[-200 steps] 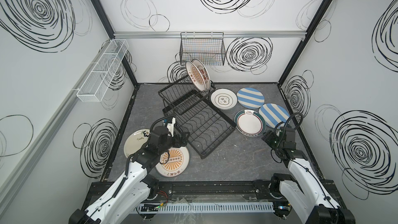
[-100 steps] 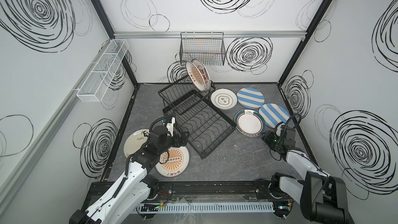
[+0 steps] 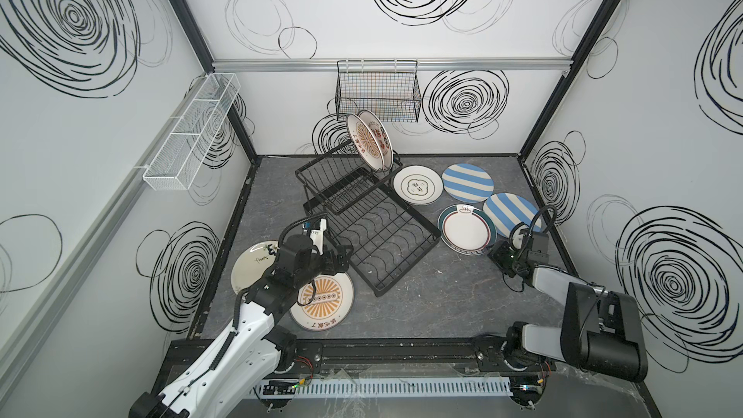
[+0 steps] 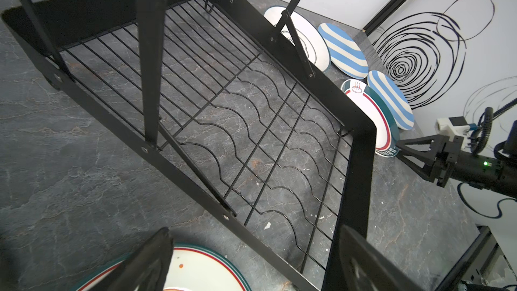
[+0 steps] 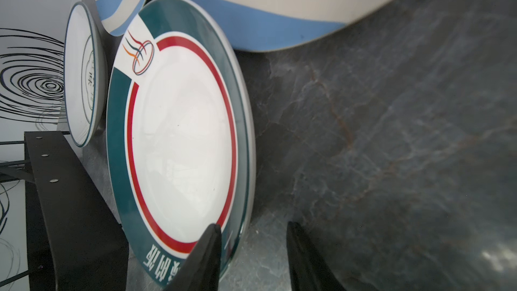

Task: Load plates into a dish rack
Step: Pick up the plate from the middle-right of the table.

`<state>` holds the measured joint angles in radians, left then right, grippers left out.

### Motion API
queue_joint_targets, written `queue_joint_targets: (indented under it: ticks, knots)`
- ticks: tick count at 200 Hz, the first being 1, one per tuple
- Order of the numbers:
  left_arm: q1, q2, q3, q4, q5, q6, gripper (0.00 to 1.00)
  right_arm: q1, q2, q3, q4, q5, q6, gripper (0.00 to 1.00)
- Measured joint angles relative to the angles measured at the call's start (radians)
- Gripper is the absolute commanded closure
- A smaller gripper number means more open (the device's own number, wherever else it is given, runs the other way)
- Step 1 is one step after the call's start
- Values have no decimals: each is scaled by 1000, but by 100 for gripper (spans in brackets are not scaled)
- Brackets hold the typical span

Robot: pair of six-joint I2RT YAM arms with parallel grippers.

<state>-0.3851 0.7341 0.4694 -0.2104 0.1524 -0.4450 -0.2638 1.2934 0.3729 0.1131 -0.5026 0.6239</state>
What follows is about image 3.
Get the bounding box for blue striped plate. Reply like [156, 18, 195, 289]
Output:
[441, 164, 495, 203]
[483, 193, 538, 237]

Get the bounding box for white plate green red rim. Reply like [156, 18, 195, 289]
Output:
[437, 204, 497, 255]

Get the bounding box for orange sunburst plate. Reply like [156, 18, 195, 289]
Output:
[289, 273, 355, 332]
[346, 114, 384, 171]

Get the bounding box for white plate red characters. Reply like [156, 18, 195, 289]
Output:
[359, 110, 394, 170]

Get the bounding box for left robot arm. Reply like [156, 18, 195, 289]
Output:
[129, 212, 349, 417]

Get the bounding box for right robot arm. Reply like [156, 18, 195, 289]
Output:
[488, 205, 649, 383]

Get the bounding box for cream floral plate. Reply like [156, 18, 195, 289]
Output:
[230, 240, 279, 294]

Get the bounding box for white plate black flower outline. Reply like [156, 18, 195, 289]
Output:
[393, 166, 444, 205]

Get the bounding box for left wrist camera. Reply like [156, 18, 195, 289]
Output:
[310, 218, 327, 255]

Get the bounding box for black wire dish rack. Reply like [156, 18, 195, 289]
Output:
[295, 140, 441, 297]

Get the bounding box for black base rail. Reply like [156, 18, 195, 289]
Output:
[167, 336, 631, 375]

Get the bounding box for grey slotted cable duct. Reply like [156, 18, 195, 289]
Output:
[255, 377, 513, 400]

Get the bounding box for black wire wall basket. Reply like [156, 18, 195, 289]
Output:
[334, 59, 423, 123]

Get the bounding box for white mesh wall shelf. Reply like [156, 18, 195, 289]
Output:
[142, 73, 241, 192]

